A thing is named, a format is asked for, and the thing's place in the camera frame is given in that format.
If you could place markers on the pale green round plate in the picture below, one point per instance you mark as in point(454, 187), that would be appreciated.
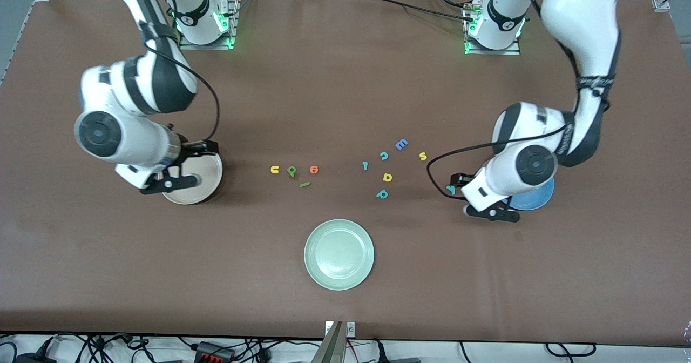
point(339, 255)

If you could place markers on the blue letter E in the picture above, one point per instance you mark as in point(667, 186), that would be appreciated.
point(401, 145)

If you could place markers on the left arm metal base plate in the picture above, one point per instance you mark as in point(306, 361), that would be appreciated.
point(494, 52)

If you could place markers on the black orange power strip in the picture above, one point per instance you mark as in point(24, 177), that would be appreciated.
point(213, 352)

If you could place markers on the black power adapter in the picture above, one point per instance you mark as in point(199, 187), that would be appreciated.
point(32, 358)

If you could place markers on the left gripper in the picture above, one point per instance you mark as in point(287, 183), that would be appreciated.
point(460, 180)

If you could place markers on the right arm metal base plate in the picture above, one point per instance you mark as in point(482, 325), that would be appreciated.
point(208, 46)

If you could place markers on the teal letter p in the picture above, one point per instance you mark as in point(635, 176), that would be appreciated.
point(378, 195)

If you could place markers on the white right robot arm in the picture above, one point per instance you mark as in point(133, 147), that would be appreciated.
point(102, 130)

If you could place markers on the blue round plate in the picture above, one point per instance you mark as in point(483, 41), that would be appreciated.
point(540, 198)

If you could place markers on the aluminium profile bar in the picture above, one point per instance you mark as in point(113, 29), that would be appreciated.
point(332, 349)

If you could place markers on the beige brown round plate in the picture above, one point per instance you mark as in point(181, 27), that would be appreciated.
point(210, 176)

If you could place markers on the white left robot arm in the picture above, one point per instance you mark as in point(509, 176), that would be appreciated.
point(577, 17)

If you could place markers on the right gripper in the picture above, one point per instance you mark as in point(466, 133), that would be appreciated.
point(192, 150)

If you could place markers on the white mounting bracket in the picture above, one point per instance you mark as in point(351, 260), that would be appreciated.
point(351, 329)

